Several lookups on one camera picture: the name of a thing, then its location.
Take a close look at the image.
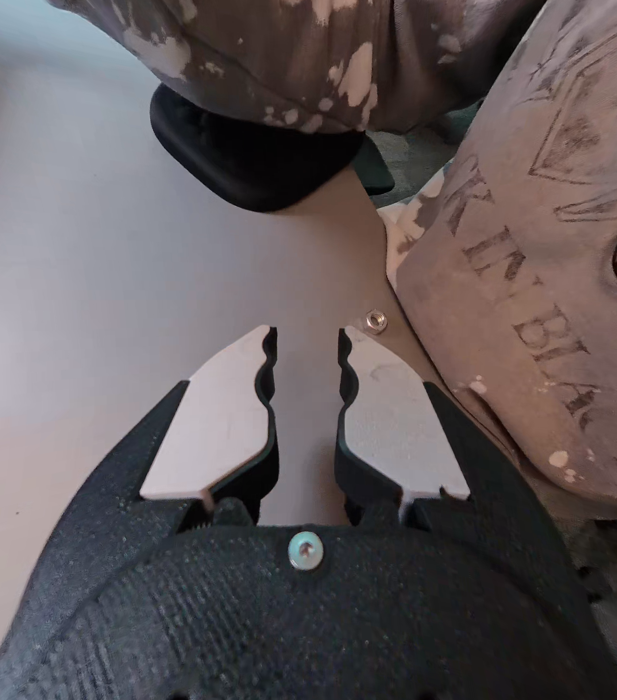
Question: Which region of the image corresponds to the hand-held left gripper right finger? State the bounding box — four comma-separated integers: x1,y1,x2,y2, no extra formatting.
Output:
336,326,471,525

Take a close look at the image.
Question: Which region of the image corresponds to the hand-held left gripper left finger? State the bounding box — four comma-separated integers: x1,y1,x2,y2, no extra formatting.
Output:
139,325,280,523

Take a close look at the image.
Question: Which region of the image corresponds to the person's torso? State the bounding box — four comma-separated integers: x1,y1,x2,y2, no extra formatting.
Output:
382,0,617,520

